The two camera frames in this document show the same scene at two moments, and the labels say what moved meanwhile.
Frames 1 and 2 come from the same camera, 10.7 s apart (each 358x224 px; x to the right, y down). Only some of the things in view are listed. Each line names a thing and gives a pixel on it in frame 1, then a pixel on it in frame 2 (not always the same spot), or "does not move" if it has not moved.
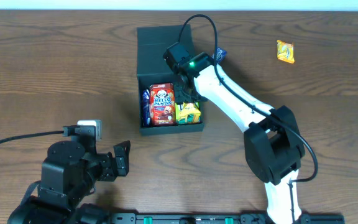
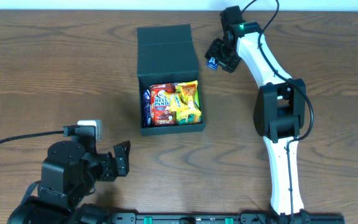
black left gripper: x=117 y=165 does not move
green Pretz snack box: x=188 y=113 does not move
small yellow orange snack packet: x=285 y=51 to x=178 y=101
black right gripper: x=183 y=91 to x=221 y=54
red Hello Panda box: x=163 y=104 does not move
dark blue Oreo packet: x=146 y=110 does not move
